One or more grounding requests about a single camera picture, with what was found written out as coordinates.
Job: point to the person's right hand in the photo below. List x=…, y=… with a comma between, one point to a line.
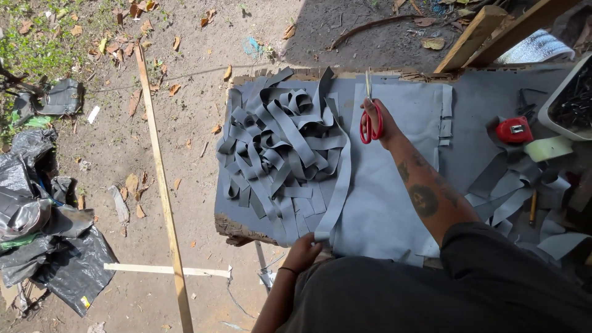
x=386, y=127

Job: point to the person's left hand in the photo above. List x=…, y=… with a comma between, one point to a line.
x=300, y=254

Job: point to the person's right fingers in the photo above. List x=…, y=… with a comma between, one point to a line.
x=366, y=115

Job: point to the person's left fingers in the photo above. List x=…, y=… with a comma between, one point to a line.
x=314, y=243

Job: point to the long grey rubber strip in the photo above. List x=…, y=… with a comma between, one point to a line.
x=340, y=185

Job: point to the black wristband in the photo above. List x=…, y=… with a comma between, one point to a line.
x=287, y=269

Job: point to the light grey rubber sheet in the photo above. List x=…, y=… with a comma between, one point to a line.
x=370, y=208

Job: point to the small grey offcut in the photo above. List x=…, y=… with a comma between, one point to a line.
x=445, y=128
x=447, y=99

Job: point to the curved brown branch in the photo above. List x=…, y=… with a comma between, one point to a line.
x=370, y=25

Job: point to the pile of grey strips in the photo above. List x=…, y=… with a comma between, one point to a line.
x=277, y=138

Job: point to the dark grey table cover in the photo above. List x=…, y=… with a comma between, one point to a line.
x=476, y=101

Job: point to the person's black clothing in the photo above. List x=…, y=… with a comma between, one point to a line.
x=416, y=296

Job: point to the thick wooden beam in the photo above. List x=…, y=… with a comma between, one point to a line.
x=471, y=39
x=522, y=30

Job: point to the red tape measure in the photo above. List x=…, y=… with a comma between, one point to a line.
x=513, y=130

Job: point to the heap of grey scraps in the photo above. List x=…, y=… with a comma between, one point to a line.
x=504, y=185

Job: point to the black metal tool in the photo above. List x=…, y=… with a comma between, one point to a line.
x=525, y=108

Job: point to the long wooden slat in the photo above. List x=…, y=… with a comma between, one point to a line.
x=162, y=185

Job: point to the short white slat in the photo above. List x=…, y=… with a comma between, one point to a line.
x=138, y=269

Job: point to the white plastic tray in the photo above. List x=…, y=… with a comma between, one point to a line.
x=545, y=113

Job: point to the silver foil sheet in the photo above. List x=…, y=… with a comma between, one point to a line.
x=536, y=48

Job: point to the white tape roll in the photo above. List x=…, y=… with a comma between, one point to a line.
x=548, y=149

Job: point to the grey scrap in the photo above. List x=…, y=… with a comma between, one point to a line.
x=119, y=203

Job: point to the heap of black nails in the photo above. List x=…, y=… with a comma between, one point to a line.
x=576, y=104

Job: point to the small white card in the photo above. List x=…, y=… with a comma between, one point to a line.
x=94, y=114

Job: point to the heap of black plastic sheets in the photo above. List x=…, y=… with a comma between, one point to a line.
x=46, y=222

